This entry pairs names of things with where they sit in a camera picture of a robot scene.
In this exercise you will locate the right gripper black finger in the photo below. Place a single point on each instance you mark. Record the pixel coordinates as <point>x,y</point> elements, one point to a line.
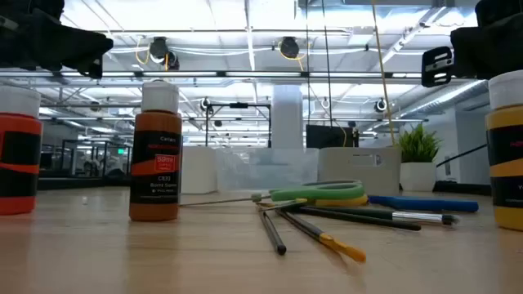
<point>436,67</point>

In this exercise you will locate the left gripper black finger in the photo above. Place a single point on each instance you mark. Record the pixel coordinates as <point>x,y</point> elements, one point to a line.
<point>95,69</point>
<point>69,45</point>

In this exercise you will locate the yellow paint bottle white cap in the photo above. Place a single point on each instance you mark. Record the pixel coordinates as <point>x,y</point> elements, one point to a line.
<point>506,118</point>

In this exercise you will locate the brown paint bottle white cap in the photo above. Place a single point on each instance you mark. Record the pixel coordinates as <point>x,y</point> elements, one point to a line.
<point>155,122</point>

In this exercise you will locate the red paint bottle white cap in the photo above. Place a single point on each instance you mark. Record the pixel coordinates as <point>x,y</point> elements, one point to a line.
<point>20,122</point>

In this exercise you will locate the lettered silver-ferrule paintbrush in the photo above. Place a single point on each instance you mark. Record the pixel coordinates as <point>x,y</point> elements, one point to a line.
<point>408,215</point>

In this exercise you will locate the orange-bristle paintbrush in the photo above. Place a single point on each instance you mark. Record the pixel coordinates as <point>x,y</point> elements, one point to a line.
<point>310,230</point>

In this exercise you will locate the small black ceiling reel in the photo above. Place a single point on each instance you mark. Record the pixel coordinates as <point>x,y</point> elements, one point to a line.
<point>380,105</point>
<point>205,105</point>

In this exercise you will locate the black-framed glass partition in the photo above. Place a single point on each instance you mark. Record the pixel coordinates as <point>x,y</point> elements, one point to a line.
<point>102,142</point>

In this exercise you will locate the small green potted plant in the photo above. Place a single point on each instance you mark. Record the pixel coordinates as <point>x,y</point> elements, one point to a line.
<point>417,175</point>

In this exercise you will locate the black monitor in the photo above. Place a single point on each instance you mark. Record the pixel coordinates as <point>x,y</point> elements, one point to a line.
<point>327,136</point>

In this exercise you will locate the grey plastic bin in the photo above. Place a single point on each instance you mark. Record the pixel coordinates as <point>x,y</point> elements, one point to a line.
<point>347,171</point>

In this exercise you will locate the white plastic bin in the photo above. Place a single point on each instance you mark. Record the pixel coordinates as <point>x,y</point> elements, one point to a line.
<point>200,171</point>

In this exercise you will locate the white building column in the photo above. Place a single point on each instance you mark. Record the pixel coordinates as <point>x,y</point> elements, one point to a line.
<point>287,118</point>

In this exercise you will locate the clear plastic bin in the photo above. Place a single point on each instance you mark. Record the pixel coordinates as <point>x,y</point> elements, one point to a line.
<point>265,171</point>

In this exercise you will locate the black metal rig frame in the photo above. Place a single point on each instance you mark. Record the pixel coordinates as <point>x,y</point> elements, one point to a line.
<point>239,105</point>

